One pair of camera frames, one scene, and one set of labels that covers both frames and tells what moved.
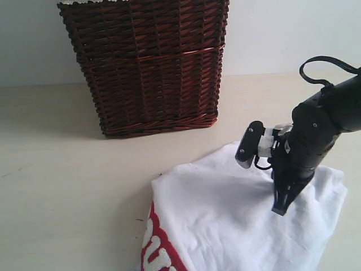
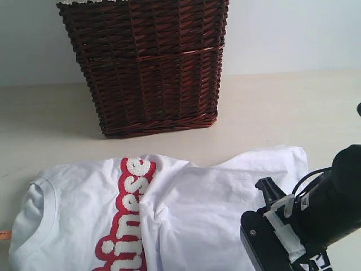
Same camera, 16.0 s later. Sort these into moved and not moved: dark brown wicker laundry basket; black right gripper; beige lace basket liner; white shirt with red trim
Moved: white shirt with red trim; black right gripper
Not moved: dark brown wicker laundry basket; beige lace basket liner
